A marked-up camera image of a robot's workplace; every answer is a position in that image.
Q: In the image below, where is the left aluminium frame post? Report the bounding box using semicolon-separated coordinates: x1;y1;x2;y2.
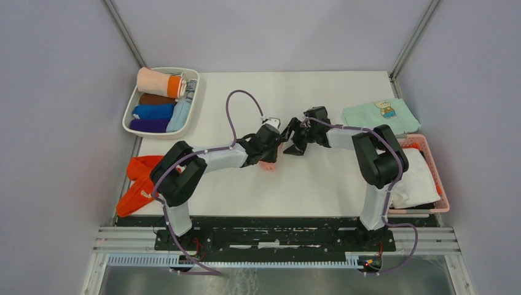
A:
101;0;146;67

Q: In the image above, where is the peach orange rolled towel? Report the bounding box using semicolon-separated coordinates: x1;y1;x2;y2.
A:
136;67;187;99

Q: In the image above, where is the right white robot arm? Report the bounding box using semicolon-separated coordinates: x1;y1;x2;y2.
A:
281;106;409;251

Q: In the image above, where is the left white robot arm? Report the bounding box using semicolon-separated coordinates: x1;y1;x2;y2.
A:
150;117;281;250

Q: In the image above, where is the pink panda towel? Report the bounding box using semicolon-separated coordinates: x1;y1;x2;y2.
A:
257;161;276;171

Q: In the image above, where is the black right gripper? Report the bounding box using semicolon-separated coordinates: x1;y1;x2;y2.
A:
280;117;317;156

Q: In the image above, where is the front aluminium rail frame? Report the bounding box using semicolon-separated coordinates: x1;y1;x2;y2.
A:
80;227;475;294

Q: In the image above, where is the green cartoon bear cloth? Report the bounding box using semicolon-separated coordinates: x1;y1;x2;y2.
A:
342;98;421;136

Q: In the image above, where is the brown rolled towel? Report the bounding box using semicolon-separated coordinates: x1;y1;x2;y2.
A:
139;93;177;105

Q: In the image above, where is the aluminium corner frame post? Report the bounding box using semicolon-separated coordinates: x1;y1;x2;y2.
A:
388;0;443;99

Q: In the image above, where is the light blue rolled towel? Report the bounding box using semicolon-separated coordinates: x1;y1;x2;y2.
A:
166;79;198;133

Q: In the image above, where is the white folded towel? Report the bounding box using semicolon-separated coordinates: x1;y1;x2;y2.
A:
390;148;441;209

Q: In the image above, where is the purple rolled towel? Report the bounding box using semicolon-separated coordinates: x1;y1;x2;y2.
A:
129;119;170;133

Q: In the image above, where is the pink perforated plastic basket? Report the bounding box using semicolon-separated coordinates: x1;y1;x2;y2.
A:
388;134;450;216

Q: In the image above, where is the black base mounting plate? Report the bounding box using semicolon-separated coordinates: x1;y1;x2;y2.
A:
114;213;442;264

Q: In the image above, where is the white plastic tray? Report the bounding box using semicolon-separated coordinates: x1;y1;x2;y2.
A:
122;67;200;140

